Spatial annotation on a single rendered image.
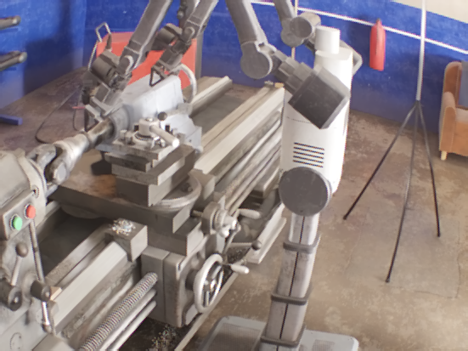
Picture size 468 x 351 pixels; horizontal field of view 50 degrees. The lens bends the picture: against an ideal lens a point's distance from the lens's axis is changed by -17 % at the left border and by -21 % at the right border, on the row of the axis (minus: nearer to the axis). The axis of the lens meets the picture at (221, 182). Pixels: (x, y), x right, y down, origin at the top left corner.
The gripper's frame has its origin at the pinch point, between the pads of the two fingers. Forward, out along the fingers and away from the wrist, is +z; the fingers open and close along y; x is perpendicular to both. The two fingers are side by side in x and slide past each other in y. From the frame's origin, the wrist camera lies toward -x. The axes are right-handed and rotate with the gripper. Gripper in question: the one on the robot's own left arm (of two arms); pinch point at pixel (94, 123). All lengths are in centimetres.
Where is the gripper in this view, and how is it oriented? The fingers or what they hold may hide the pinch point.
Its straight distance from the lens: 170.5
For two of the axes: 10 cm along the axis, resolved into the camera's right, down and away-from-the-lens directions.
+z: -5.2, 6.8, 5.2
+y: -3.2, 4.1, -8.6
